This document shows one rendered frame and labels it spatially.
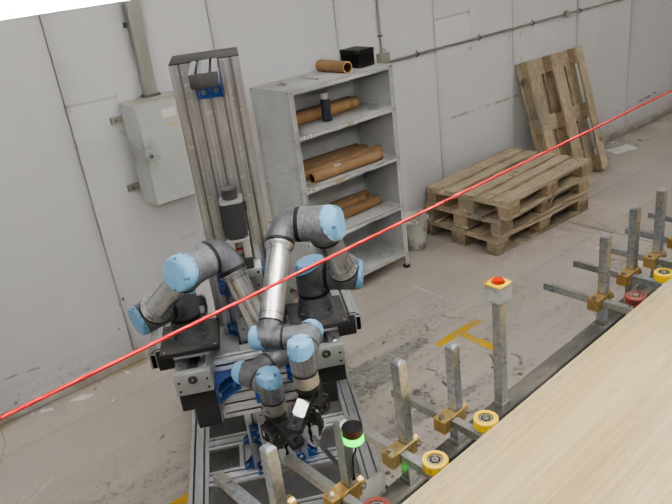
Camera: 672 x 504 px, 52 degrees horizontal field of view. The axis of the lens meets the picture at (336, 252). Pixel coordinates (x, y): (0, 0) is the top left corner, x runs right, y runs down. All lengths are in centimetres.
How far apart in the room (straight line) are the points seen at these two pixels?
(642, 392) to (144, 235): 311
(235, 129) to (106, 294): 219
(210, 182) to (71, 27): 183
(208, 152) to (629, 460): 172
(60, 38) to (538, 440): 320
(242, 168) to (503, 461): 136
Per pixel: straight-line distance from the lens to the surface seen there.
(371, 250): 537
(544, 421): 231
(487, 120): 645
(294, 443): 219
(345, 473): 212
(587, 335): 313
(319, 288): 259
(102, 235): 440
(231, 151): 257
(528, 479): 211
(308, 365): 195
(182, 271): 214
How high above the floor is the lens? 233
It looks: 24 degrees down
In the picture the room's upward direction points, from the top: 8 degrees counter-clockwise
